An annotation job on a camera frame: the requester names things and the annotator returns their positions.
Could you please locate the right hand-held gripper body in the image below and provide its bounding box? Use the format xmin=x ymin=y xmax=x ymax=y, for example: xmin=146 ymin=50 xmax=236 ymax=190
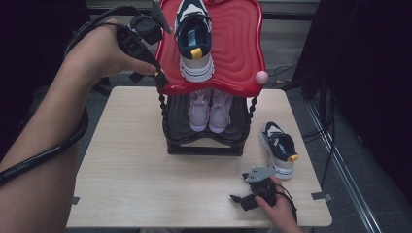
xmin=241 ymin=166 xmax=279 ymax=212

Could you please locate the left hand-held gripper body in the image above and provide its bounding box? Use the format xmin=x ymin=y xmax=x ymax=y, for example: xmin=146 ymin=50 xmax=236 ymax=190
xmin=116 ymin=0 xmax=173 ymax=70

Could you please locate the navy and white sneaker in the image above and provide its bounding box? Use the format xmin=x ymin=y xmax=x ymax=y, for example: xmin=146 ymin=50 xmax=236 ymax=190
xmin=257 ymin=120 xmax=299 ymax=181
xmin=174 ymin=0 xmax=216 ymax=83

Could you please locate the purple sandal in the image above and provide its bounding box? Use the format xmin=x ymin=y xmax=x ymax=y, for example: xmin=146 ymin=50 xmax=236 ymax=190
xmin=188 ymin=88 xmax=213 ymax=133
xmin=208 ymin=88 xmax=233 ymax=134

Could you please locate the red and black shoe rack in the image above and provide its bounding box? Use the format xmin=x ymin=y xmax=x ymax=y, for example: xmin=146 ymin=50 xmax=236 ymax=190
xmin=154 ymin=0 xmax=270 ymax=157

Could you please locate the person's left hand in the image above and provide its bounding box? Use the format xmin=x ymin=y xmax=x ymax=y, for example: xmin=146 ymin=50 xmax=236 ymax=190
xmin=62 ymin=17 xmax=158 ymax=88

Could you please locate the person's right hand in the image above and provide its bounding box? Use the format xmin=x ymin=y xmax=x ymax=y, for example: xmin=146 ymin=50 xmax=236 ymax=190
xmin=254 ymin=176 xmax=304 ymax=233

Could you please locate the black metal stand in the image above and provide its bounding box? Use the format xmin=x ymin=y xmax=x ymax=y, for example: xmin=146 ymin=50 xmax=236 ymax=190
xmin=304 ymin=64 xmax=329 ymax=130

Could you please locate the dark curtain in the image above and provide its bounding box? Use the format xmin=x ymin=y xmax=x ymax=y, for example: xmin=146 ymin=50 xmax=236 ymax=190
xmin=0 ymin=0 xmax=111 ymax=156
xmin=291 ymin=0 xmax=412 ymax=205

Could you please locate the right hand-held gripper cable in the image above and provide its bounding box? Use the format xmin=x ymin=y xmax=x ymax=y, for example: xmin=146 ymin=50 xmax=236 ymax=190
xmin=275 ymin=183 xmax=299 ymax=224

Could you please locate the hand-held gripper cable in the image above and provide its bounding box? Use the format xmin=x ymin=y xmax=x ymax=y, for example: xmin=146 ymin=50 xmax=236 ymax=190
xmin=0 ymin=4 xmax=144 ymax=188
xmin=275 ymin=183 xmax=299 ymax=224

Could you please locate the black floor cable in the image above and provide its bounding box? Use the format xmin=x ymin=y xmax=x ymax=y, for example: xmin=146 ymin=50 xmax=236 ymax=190
xmin=302 ymin=90 xmax=338 ymax=192
xmin=267 ymin=62 xmax=300 ymax=91

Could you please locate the metal floor rail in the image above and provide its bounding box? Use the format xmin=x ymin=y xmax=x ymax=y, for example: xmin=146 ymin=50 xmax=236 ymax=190
xmin=305 ymin=100 xmax=383 ymax=233

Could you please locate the left hand-held gripper cable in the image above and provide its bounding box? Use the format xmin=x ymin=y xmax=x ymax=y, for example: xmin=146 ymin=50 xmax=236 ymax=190
xmin=0 ymin=4 xmax=144 ymax=188

